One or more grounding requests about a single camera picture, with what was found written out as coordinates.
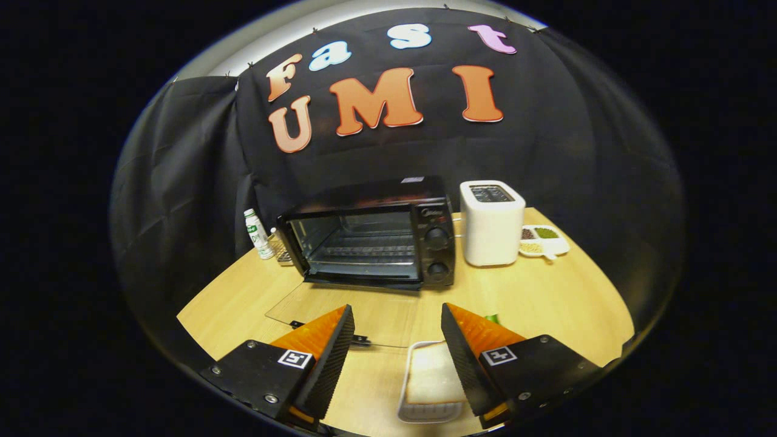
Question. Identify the white pop-up toaster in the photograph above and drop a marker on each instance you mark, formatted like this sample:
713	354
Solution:
491	237

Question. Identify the black toaster oven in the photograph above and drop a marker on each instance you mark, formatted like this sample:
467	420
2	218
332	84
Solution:
434	212

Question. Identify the small clear container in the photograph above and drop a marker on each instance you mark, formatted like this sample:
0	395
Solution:
283	252

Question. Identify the lettuce sandwich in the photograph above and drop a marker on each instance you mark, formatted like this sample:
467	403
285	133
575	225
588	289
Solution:
434	376

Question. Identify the white divided dish with beans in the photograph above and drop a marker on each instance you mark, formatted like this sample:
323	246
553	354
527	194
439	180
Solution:
561	246

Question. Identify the row of black cloth clips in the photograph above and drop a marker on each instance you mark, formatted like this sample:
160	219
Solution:
250	64

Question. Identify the white plastic tray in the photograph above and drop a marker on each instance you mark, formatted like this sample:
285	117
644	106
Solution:
428	413

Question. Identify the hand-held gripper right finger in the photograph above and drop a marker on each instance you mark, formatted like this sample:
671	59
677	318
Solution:
462	358

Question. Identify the white bottle with green label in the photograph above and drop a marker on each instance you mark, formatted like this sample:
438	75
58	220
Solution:
258	237

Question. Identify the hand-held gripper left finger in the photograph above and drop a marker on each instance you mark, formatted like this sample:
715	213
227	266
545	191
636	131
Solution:
332	358

